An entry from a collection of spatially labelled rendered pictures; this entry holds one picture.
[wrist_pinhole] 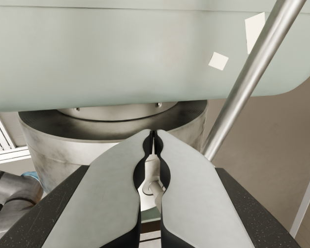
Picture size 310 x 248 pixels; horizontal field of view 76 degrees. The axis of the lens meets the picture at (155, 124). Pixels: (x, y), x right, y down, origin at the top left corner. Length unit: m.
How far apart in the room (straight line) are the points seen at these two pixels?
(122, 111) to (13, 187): 0.44
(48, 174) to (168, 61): 0.22
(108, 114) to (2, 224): 0.39
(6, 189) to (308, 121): 2.45
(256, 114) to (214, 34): 1.87
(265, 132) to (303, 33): 2.02
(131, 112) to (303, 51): 0.20
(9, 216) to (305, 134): 2.51
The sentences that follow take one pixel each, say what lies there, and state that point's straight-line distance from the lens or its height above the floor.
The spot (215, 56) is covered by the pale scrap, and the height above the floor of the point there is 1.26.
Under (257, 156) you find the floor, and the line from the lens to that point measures 2.38.
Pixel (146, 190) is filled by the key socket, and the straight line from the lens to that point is 0.28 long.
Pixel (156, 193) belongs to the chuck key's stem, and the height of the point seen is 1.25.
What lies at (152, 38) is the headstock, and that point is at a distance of 0.18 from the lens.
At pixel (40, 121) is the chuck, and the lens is 0.30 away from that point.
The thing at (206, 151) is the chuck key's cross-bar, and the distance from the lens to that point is 0.16.
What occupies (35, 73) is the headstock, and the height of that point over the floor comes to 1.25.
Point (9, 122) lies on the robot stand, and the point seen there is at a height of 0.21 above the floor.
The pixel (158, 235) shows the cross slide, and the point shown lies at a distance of 0.88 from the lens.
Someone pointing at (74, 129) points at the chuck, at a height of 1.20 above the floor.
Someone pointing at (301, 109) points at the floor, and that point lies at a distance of 2.38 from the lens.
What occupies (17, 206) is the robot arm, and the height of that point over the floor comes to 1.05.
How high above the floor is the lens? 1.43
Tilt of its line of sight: 60 degrees down
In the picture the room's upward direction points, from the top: 156 degrees clockwise
